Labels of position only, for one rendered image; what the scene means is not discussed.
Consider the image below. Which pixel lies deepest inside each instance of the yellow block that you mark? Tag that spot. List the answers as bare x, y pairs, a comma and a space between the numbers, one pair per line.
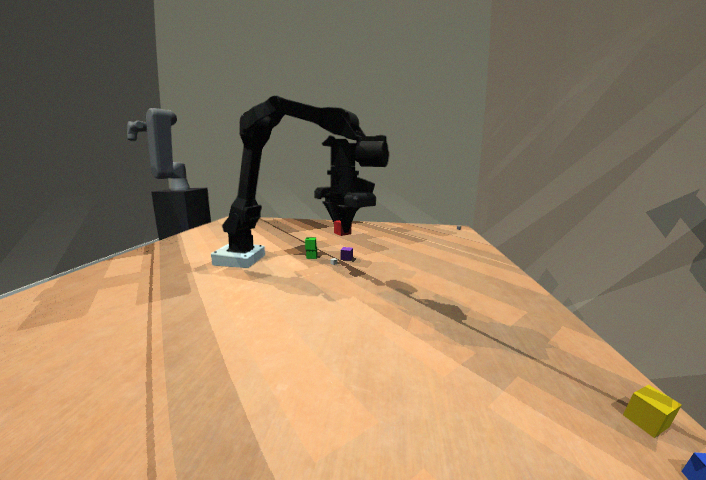
651, 410

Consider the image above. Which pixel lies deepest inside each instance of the purple cube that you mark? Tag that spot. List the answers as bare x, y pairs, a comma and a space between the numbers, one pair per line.
346, 253

